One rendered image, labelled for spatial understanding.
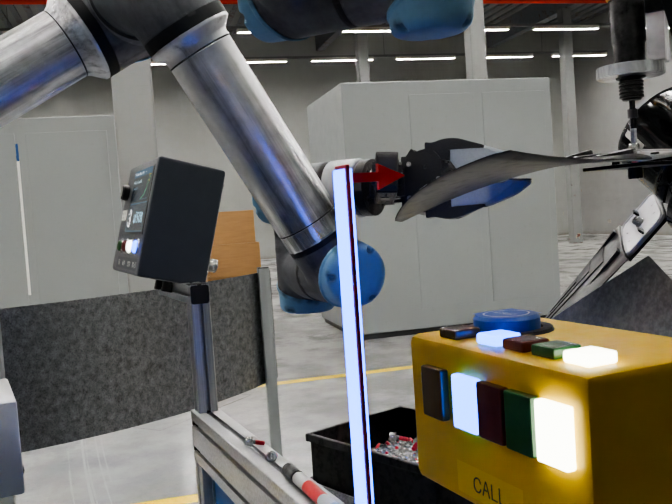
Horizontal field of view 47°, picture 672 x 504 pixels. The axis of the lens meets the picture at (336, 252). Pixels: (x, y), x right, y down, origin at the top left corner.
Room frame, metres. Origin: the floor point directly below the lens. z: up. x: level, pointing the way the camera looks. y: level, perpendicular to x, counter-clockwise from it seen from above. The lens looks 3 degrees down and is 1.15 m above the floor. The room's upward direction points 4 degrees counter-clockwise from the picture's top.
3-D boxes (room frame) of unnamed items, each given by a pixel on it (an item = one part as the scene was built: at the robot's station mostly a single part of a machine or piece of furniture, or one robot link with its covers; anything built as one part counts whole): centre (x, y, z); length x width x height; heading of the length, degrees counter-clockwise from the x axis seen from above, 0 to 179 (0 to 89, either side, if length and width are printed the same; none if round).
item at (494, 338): (0.43, -0.09, 1.08); 0.02 x 0.02 x 0.01; 24
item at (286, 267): (1.02, 0.04, 1.08); 0.11 x 0.08 x 0.11; 21
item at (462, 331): (0.46, -0.07, 1.08); 0.02 x 0.02 x 0.01; 24
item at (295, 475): (0.79, 0.04, 0.87); 0.14 x 0.01 x 0.01; 22
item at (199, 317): (1.18, 0.21, 0.96); 0.03 x 0.03 x 0.20; 24
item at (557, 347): (0.39, -0.11, 1.08); 0.02 x 0.02 x 0.01; 24
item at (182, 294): (1.28, 0.26, 1.04); 0.24 x 0.03 x 0.03; 24
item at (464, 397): (0.42, -0.07, 1.04); 0.02 x 0.01 x 0.03; 24
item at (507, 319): (0.47, -0.10, 1.08); 0.04 x 0.04 x 0.02
